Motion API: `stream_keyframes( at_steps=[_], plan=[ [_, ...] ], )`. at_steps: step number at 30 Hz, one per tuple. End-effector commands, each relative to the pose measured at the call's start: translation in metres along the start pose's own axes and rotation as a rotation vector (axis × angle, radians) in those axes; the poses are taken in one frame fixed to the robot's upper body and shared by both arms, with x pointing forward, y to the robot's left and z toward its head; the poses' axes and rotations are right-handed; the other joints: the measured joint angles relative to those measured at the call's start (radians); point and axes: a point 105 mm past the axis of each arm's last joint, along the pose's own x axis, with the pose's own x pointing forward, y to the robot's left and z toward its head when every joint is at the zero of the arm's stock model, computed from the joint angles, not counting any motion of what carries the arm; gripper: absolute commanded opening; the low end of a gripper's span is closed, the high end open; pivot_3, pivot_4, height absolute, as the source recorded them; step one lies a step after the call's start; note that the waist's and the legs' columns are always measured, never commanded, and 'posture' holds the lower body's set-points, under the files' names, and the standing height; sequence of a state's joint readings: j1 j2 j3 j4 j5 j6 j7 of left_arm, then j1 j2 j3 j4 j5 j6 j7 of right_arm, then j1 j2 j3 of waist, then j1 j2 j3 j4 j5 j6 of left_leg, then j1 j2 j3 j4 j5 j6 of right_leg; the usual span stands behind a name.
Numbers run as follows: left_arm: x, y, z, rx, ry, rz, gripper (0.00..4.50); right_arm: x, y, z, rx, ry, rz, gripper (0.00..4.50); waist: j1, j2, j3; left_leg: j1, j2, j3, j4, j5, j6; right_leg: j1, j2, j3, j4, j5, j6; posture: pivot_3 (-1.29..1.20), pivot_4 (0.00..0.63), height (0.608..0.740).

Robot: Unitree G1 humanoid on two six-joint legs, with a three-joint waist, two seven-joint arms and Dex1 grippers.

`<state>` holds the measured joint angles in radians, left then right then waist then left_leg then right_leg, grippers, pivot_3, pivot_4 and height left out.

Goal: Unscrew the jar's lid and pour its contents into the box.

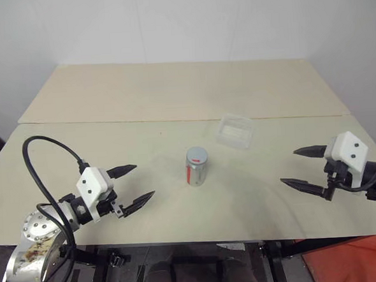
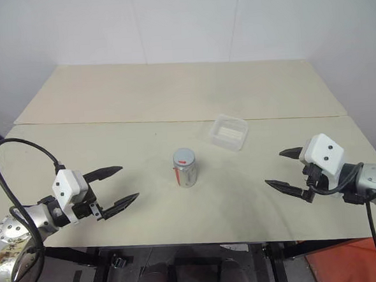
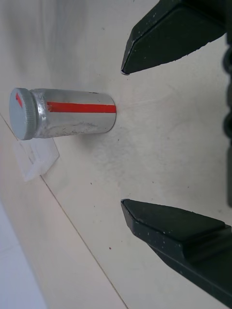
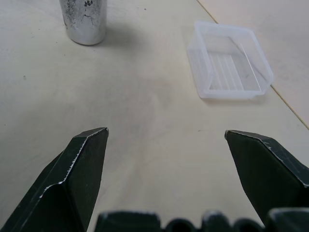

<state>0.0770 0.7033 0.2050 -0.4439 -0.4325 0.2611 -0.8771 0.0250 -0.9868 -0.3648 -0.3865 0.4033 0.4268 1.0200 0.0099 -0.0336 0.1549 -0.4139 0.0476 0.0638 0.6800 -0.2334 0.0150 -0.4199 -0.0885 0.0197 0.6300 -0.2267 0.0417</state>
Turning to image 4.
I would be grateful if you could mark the clear plastic container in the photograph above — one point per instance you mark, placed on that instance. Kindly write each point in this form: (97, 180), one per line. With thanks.
(229, 62)

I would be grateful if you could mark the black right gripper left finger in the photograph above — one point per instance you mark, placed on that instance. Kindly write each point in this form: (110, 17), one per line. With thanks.
(60, 183)

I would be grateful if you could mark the silver metal cylinder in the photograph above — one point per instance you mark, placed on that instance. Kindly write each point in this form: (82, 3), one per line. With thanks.
(83, 20)

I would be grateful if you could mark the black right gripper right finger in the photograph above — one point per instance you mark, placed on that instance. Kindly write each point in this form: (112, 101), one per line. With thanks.
(268, 174)

